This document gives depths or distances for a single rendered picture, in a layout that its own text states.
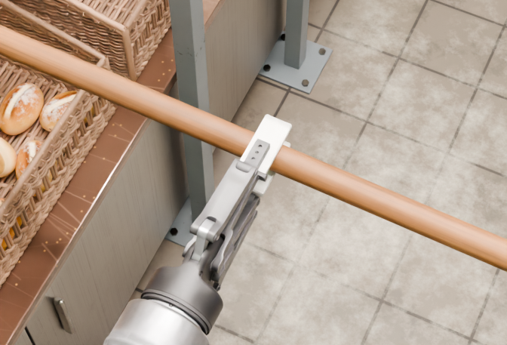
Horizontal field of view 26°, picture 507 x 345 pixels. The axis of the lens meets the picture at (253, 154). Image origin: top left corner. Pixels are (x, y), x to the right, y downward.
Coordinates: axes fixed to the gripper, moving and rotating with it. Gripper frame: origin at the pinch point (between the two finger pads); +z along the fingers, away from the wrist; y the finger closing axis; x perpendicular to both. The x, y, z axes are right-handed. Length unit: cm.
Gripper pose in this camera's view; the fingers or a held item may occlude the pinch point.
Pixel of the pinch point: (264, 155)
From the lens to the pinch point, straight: 114.5
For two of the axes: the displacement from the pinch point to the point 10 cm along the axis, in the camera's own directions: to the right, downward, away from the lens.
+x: 9.0, 3.8, -2.2
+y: 0.0, 5.0, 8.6
